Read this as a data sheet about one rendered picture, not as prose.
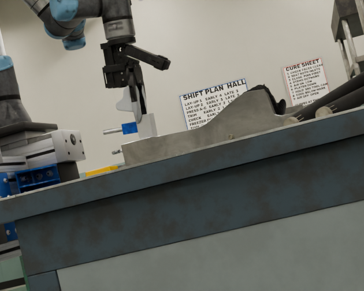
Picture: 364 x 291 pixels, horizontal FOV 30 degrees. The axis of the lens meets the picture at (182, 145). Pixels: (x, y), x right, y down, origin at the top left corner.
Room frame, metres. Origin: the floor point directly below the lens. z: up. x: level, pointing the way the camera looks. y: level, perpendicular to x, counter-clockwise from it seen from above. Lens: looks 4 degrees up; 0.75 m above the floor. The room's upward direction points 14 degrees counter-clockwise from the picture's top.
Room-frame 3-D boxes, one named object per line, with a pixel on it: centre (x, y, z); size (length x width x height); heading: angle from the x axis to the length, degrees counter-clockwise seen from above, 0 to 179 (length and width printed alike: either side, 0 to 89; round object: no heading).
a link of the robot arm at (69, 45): (2.19, 0.26, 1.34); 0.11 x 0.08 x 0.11; 12
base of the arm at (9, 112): (2.02, 0.49, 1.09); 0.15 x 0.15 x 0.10
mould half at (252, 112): (1.74, -0.12, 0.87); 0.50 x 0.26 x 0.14; 78
